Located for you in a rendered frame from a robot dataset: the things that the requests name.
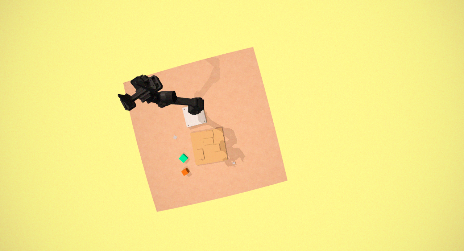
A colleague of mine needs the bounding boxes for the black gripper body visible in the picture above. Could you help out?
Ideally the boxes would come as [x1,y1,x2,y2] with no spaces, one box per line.
[120,75,163,111]

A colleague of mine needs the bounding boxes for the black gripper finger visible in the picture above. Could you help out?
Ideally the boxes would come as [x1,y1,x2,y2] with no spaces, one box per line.
[135,77,157,92]
[118,93,133,108]

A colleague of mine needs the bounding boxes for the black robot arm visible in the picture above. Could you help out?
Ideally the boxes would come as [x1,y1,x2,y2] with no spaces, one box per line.
[130,74,204,115]

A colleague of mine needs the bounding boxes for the orange block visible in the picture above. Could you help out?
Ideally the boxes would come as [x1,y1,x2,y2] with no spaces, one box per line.
[182,168,190,176]

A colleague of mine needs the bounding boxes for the mint green block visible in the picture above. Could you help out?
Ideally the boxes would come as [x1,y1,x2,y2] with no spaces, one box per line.
[179,153,188,163]

